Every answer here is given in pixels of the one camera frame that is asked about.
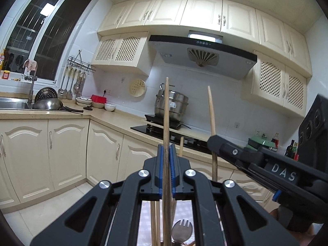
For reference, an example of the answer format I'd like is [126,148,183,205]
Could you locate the steel wok pan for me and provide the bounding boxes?
[33,87,83,113]

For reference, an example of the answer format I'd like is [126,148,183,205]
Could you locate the black range hood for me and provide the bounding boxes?
[149,35,257,80]

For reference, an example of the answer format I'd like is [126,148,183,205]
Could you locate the cream lower cabinets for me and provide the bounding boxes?
[0,112,278,213]

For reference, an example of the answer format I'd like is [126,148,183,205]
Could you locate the kitchen window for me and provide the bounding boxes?
[1,0,92,82]

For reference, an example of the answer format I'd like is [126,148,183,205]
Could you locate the black gas stove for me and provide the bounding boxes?
[129,113,214,155]

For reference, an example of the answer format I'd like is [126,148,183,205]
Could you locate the cream upper cabinets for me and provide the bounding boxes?
[92,0,312,117]

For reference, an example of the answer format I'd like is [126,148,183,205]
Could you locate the white bowl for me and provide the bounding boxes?
[104,103,116,112]

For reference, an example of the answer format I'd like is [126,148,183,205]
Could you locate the hanging utensil rack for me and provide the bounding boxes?
[57,49,96,100]

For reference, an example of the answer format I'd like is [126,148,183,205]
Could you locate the wooden chopstick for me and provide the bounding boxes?
[179,136,184,157]
[207,86,217,182]
[150,201,157,246]
[162,77,171,246]

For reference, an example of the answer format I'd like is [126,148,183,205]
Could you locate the dark metal spork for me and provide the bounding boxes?
[171,219,193,243]

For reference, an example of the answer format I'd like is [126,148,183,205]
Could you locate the person's right hand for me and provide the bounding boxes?
[271,207,328,246]

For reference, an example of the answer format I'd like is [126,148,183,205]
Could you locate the chrome faucet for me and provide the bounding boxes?
[23,59,38,103]

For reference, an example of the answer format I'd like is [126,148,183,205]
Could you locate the green kitchen appliance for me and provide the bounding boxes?
[246,136,277,152]

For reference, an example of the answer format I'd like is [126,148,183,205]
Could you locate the stainless steel stock pot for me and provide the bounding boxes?
[155,83,188,122]

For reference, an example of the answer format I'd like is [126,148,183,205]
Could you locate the red container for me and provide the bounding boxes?
[91,95,107,104]

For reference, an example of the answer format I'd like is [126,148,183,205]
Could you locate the round bamboo trivet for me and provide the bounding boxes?
[128,78,147,97]

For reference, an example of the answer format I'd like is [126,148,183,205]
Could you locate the steel sink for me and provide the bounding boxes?
[0,97,32,110]

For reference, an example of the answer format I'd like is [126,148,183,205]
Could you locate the cream cabinets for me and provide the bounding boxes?
[92,0,312,117]
[0,112,278,213]

